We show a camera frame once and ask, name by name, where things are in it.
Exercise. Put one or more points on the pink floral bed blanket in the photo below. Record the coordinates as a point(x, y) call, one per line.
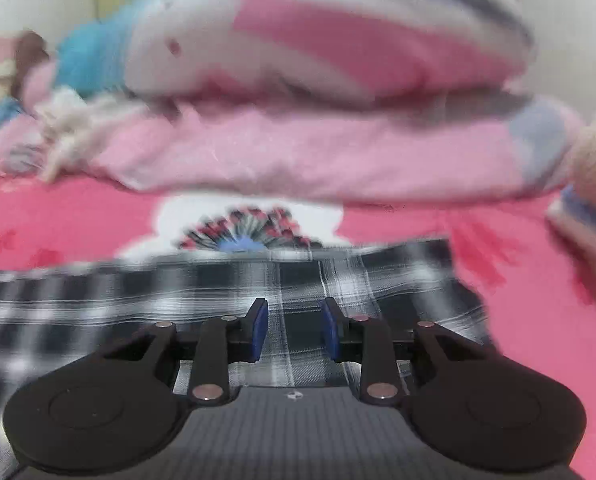
point(528, 285)

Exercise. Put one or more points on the white crumpled garment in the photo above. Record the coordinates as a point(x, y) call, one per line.
point(73, 125)

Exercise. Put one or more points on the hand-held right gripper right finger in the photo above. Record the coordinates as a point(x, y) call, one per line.
point(330, 330)

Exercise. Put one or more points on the pink cartoon print quilt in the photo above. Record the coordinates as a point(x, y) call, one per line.
point(328, 60)

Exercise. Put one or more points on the light blue printed garment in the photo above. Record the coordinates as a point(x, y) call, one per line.
point(3, 115)

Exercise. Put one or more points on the black white plaid pants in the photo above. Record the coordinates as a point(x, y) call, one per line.
point(128, 300)

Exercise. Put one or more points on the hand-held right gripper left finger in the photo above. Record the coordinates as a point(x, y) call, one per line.
point(260, 330)

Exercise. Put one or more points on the brown plush garment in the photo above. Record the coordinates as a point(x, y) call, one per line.
point(28, 50)

